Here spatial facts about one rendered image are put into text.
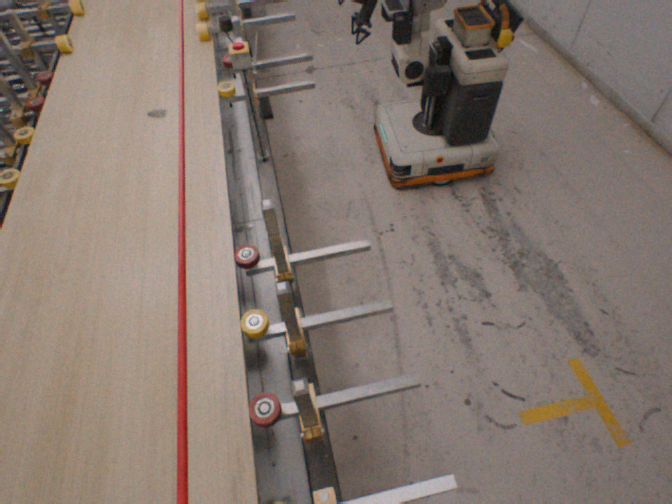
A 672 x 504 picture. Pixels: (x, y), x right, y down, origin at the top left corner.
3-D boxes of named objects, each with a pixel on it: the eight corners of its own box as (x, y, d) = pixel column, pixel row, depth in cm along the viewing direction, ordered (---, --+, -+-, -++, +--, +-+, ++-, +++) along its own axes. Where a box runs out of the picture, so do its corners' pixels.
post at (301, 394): (321, 433, 128) (306, 375, 90) (323, 446, 126) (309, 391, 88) (310, 436, 128) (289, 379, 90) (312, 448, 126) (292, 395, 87)
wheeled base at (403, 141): (461, 119, 312) (469, 88, 292) (493, 177, 273) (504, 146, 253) (372, 130, 309) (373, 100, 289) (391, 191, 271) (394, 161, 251)
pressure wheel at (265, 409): (265, 441, 112) (257, 430, 102) (251, 416, 116) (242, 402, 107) (291, 424, 114) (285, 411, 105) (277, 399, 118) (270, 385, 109)
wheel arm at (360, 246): (368, 245, 150) (368, 237, 146) (370, 252, 148) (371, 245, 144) (246, 270, 146) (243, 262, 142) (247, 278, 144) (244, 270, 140)
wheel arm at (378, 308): (389, 304, 135) (390, 297, 131) (392, 313, 133) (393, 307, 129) (254, 334, 131) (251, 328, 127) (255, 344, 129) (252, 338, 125)
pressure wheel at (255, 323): (248, 351, 127) (239, 334, 118) (247, 327, 132) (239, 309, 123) (274, 348, 128) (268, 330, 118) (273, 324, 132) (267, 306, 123)
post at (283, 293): (306, 356, 143) (287, 278, 104) (308, 366, 140) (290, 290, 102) (296, 359, 142) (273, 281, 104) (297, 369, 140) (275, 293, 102)
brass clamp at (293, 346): (301, 314, 134) (299, 306, 130) (309, 353, 126) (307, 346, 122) (282, 318, 134) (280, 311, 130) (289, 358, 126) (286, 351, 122)
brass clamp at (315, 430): (316, 388, 118) (314, 382, 114) (326, 439, 110) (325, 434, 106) (294, 393, 117) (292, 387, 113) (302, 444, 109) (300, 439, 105)
